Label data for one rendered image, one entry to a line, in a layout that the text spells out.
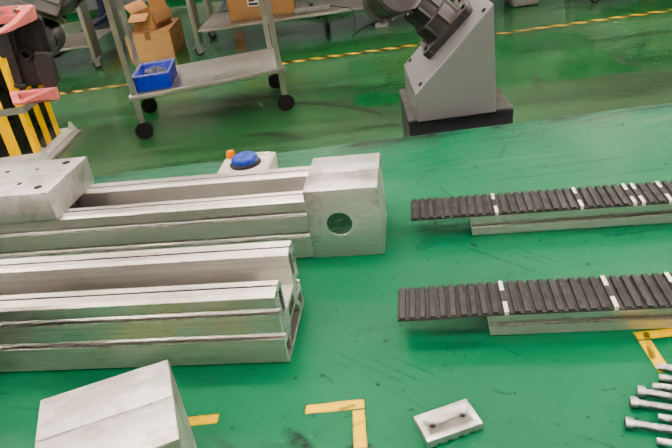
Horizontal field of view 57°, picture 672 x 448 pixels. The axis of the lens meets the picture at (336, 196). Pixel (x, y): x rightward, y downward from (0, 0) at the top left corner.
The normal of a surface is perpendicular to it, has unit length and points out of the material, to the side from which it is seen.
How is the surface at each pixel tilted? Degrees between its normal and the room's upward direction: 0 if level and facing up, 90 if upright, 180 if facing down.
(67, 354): 90
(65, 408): 0
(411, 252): 0
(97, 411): 0
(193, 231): 90
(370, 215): 90
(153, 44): 90
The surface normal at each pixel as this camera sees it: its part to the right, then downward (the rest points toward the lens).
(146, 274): -0.10, 0.47
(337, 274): -0.14, -0.88
